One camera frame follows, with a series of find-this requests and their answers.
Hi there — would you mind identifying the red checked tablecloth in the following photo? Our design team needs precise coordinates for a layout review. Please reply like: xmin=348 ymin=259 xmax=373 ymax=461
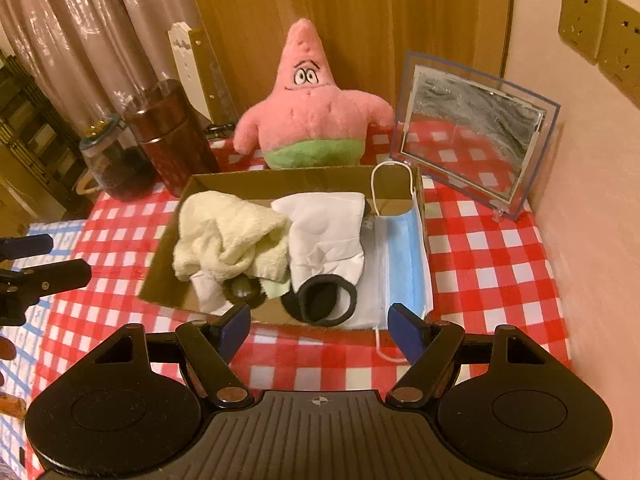
xmin=25 ymin=125 xmax=573 ymax=401

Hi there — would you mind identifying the beige curtain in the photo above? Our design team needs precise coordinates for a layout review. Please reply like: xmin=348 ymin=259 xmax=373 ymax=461
xmin=0 ymin=0 xmax=201 ymax=161

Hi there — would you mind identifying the white long cloth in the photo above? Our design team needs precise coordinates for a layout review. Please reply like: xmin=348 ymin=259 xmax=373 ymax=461
xmin=191 ymin=266 xmax=238 ymax=317

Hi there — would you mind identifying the pink starfish plush toy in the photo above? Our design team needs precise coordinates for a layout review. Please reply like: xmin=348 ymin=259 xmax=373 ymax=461
xmin=232 ymin=18 xmax=395 ymax=170

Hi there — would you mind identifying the clear picture frame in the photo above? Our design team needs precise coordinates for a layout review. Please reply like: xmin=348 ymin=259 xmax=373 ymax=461
xmin=389 ymin=51 xmax=562 ymax=222

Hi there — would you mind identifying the glass jar with dark contents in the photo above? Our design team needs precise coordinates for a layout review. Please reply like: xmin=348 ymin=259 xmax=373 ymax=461
xmin=79 ymin=119 xmax=157 ymax=202

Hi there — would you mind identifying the black elastic hair band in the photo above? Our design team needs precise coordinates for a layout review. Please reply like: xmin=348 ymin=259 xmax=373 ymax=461
xmin=280 ymin=275 xmax=359 ymax=327

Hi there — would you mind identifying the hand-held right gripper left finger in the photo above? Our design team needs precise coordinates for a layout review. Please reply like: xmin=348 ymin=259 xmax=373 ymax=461
xmin=92 ymin=303 xmax=254 ymax=407

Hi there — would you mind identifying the dark wooden shelf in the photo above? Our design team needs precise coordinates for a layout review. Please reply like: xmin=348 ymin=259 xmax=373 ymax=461
xmin=0 ymin=52 xmax=93 ymax=221

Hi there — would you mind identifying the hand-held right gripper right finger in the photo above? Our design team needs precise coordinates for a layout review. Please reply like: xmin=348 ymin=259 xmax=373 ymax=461
xmin=385 ymin=303 xmax=548 ymax=407

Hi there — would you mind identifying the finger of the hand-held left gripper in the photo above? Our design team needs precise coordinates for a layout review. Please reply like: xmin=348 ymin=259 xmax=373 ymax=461
xmin=0 ymin=259 xmax=93 ymax=306
xmin=0 ymin=234 xmax=54 ymax=262

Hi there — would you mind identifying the brown scrunchie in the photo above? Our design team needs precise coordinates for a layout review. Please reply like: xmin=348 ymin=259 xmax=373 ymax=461
xmin=221 ymin=274 xmax=263 ymax=306

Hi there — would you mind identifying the brown metal canister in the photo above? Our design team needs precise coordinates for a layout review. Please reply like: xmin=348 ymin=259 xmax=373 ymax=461
xmin=124 ymin=79 xmax=221 ymax=198

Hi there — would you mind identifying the wicker basket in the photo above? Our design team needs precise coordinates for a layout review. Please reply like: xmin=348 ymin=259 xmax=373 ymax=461
xmin=75 ymin=170 xmax=101 ymax=197

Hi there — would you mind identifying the pale yellow towel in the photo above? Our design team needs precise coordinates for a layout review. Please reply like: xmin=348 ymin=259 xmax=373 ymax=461
xmin=172 ymin=191 xmax=292 ymax=302

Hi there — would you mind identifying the blue face mask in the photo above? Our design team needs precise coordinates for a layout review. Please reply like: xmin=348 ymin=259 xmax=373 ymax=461
xmin=370 ymin=161 xmax=435 ymax=363

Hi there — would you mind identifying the beige wall socket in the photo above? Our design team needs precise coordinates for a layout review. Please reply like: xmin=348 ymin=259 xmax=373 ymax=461
xmin=557 ymin=0 xmax=608 ymax=66
xmin=597 ymin=0 xmax=640 ymax=96

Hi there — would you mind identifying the wooden wardrobe panel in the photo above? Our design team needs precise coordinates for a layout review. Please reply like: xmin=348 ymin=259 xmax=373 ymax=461
xmin=182 ymin=0 xmax=516 ymax=126

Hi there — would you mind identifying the cardboard box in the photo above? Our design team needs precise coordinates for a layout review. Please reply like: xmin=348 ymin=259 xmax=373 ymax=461
xmin=139 ymin=164 xmax=431 ymax=333

